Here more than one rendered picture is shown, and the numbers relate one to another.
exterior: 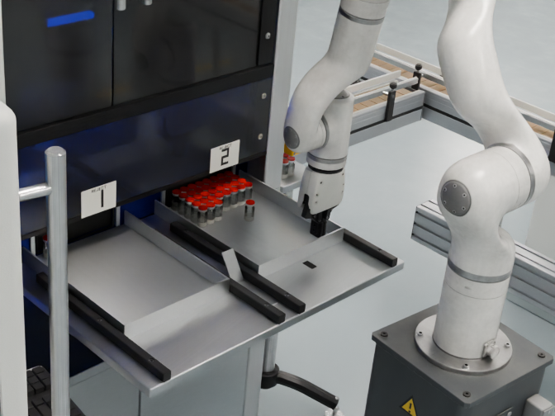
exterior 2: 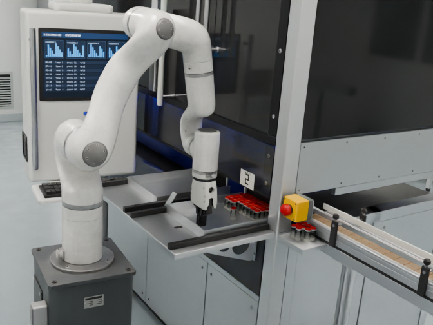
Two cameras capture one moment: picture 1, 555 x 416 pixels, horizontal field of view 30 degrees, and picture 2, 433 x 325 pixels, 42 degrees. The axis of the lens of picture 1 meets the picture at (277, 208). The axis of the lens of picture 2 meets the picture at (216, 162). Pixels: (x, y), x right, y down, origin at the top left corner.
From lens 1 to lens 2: 3.01 m
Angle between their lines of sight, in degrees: 92
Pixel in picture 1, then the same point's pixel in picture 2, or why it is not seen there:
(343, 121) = (194, 144)
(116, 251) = not seen: hidden behind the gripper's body
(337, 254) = (187, 236)
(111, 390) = (196, 267)
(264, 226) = (223, 222)
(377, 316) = not seen: outside the picture
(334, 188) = (198, 193)
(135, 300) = (157, 188)
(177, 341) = (122, 192)
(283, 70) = (280, 146)
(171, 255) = not seen: hidden behind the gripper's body
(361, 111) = (400, 264)
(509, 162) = (71, 125)
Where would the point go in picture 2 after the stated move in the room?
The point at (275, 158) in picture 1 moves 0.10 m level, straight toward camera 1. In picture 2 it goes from (274, 207) to (245, 204)
